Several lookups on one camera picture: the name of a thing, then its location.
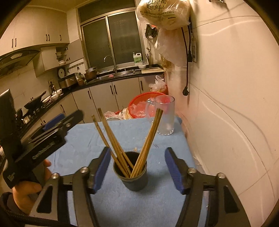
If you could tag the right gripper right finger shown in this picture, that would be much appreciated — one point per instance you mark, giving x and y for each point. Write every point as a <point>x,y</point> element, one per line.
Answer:
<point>224,208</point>

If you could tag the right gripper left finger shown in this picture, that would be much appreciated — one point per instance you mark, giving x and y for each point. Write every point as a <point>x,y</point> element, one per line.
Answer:
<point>51,207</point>

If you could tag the wooden chopstick nine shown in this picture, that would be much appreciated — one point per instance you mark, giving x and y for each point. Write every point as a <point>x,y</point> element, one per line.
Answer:
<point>150,141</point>

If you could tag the wooden chopstick two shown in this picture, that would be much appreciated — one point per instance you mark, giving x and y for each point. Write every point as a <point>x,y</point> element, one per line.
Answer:
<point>123,159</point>

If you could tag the wooden chopstick eight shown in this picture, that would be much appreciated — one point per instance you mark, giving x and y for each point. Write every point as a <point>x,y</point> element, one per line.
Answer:
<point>147,141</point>

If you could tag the wooden chopstick three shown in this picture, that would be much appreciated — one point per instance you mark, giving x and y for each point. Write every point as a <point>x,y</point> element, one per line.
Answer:
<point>145,150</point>

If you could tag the kitchen window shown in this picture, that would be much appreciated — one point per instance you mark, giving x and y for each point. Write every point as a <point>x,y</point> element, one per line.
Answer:
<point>110,33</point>

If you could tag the person's left hand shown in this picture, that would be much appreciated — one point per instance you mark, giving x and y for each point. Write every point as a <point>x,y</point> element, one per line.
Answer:
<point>21,195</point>

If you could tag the black wok pan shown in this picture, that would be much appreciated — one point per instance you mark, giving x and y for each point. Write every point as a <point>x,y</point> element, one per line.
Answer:
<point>33,103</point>

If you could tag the range hood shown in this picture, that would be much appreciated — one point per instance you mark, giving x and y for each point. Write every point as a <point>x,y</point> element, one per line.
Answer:
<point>15,60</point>

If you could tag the clear glass mug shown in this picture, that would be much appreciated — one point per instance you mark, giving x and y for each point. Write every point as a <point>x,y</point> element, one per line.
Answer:
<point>167,104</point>

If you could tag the brown cooking pot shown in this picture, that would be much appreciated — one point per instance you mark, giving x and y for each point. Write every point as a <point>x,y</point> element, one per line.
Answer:
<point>91,74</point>

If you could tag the red plastic basket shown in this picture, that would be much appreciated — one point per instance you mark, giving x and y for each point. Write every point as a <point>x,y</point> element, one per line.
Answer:
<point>143,105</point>

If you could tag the green detergent jug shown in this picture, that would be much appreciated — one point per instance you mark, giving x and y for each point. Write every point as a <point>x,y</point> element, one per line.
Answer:
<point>137,57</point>

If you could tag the hanging bag with bread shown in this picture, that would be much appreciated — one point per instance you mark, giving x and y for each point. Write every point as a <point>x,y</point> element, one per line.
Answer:
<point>169,14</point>

